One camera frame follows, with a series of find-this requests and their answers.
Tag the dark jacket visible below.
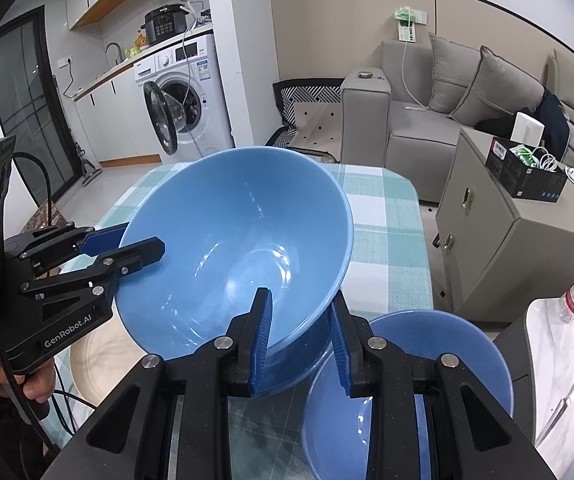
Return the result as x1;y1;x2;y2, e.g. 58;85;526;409
474;87;573;161

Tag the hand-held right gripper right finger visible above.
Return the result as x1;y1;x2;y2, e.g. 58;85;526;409
326;290;560;480

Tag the dark glass door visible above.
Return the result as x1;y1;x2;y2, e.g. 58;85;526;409
0;5;76;202

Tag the cream speckled plate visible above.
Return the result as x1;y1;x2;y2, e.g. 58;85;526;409
70;327;144;411

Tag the grey floor mop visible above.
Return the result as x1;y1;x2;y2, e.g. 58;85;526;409
74;142;103;187

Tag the white charging cable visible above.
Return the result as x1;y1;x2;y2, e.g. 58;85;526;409
401;39;429;112

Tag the person's left hand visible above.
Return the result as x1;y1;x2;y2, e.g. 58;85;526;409
0;354;60;407

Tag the white counter cabinet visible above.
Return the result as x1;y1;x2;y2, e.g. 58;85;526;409
74;67;164;164

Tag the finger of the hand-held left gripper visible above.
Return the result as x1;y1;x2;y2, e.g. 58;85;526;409
4;221;131;277
20;236;167;302

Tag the brown patterned box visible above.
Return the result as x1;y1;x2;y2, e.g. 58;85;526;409
20;199;69;234

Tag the black white patterned chair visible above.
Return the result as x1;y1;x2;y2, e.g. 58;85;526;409
266;79;349;163

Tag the black rice cooker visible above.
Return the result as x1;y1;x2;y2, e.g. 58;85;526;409
143;4;188;46

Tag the black open box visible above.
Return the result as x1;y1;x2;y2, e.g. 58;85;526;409
484;137;570;205

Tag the grey sofa cushion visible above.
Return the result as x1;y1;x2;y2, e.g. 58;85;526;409
447;46;548;129
427;32;484;116

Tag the beige diamond print cushion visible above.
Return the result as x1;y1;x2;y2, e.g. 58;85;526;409
287;100;344;152

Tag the white box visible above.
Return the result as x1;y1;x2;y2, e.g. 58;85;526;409
511;112;544;146

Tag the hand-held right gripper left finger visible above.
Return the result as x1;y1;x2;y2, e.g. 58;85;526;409
42;287;274;480

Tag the blue bowl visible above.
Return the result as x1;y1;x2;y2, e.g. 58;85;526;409
114;146;355;395
301;309;514;480

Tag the white washing machine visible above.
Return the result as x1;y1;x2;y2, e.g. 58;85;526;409
134;32;234;163

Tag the kitchen knife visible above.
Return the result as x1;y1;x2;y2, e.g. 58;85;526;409
534;366;574;445

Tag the beige side cabinet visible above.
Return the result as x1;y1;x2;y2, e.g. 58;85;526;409
434;127;574;324

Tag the grey sofa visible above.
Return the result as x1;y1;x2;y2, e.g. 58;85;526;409
339;32;574;187

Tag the white wall outlet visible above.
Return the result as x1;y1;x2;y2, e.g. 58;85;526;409
394;7;428;44

